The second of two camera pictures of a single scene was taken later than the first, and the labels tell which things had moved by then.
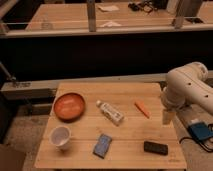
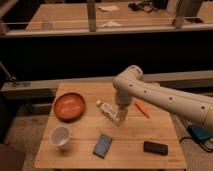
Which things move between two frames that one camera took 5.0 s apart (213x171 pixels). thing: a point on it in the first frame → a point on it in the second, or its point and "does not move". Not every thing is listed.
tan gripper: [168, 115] → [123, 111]
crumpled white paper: [111, 24] does not move
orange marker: [141, 106] does not move
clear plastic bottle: [109, 112] does not move
